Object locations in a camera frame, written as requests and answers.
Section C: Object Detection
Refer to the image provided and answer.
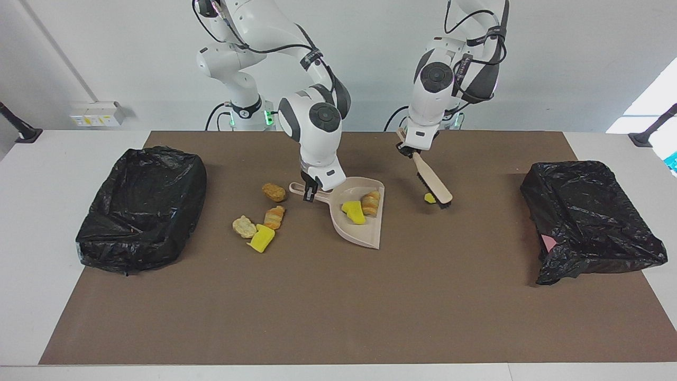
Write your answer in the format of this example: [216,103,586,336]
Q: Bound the beige hand brush black bristles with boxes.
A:
[397,129,454,210]

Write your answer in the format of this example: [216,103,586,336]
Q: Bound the croissant bread toy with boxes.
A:
[264,205,286,230]
[361,190,381,217]

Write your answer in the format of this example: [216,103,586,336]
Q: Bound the beige plastic dustpan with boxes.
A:
[288,176,385,250]

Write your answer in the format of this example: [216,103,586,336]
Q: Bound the pale bread toy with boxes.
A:
[232,215,258,239]

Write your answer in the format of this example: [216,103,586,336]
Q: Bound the black bag lined pink bin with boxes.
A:
[519,160,669,286]

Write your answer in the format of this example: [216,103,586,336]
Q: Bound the brown table mat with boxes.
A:
[39,131,677,366]

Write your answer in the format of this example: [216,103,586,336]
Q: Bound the black stand leg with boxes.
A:
[628,103,677,148]
[0,102,43,143]

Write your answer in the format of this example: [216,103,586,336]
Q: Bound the black left base cable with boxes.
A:
[383,106,410,132]

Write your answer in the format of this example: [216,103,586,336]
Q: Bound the black base cable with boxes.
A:
[383,106,410,132]
[205,102,233,132]

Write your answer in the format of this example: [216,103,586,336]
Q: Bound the black right base cable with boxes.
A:
[205,102,233,132]

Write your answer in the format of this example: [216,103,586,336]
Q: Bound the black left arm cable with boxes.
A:
[443,0,509,114]

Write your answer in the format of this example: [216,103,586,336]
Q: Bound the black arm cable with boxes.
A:
[191,0,339,96]
[443,0,509,114]

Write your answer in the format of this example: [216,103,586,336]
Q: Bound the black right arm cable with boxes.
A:
[191,0,339,96]

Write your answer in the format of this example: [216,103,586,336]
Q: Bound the white wall socket box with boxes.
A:
[70,102,126,128]

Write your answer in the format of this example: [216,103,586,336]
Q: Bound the white wall cable conduit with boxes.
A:
[20,0,98,104]

